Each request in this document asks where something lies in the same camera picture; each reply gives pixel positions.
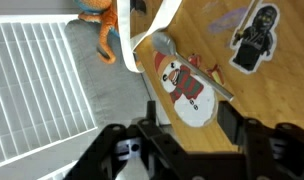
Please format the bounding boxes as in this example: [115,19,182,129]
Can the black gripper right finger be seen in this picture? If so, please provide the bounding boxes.
[217,101,244,145]

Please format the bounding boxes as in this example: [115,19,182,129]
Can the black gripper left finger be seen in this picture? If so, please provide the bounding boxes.
[146,101,156,122]

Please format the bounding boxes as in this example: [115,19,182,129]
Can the silver metal spoon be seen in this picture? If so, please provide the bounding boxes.
[152,32,234,101]

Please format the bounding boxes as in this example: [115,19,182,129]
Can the grey sofa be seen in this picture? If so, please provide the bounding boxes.
[64,19,151,126]

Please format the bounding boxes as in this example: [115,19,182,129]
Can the snowman sticker with red hat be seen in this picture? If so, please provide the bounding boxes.
[153,51,216,127]

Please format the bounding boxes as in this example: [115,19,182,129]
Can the black ninja figure sticker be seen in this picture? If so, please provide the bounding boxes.
[229,0,280,74]

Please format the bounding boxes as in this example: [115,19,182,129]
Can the white printed tote bag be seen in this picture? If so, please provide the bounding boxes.
[116,0,184,74]

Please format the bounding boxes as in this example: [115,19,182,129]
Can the orange plush octopus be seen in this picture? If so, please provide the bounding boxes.
[73,0,119,64]

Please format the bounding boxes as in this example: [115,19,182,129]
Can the white window blinds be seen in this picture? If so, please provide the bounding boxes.
[0,16,96,167]

